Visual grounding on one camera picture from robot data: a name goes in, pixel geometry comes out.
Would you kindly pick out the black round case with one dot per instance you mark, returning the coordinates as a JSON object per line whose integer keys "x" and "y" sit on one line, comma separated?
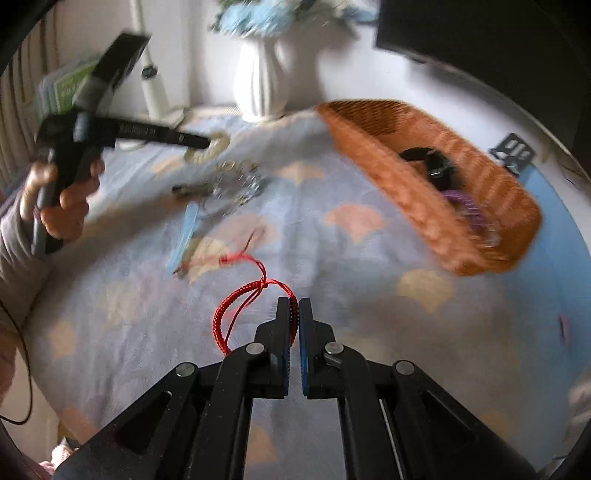
{"x": 434, "y": 168}

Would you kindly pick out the person's left hand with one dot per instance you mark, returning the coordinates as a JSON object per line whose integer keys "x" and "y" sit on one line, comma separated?
{"x": 69, "y": 212}

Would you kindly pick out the blue and white flower bouquet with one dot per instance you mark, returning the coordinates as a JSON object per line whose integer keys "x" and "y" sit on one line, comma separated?
{"x": 258, "y": 14}

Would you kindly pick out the black wall television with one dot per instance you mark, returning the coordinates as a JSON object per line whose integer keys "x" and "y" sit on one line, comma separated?
{"x": 485, "y": 32}

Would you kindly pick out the white desk lamp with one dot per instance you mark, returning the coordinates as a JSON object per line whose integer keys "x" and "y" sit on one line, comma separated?
{"x": 157, "y": 87}

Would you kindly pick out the brown wicker basket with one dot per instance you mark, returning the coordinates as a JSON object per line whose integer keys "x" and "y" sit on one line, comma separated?
{"x": 383, "y": 157}

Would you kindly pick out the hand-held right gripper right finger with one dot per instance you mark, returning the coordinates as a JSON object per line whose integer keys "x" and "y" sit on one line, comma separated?
{"x": 304, "y": 332}

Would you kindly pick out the white ribbed vase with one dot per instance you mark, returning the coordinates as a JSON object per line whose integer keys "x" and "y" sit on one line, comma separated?
{"x": 261, "y": 78}

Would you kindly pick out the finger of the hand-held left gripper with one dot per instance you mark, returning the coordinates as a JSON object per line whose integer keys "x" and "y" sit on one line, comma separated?
{"x": 161, "y": 134}

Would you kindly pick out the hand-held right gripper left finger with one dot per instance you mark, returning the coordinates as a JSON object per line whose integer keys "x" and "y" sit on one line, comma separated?
{"x": 288, "y": 325}

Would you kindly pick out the person's left forearm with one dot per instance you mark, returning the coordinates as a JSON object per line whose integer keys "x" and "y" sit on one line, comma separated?
{"x": 18, "y": 263}

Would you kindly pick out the green cover book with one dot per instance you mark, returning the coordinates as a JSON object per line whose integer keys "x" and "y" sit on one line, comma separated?
{"x": 64, "y": 87}

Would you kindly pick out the fan-leaf printed cloth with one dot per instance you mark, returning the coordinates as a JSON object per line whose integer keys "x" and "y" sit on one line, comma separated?
{"x": 323, "y": 258}

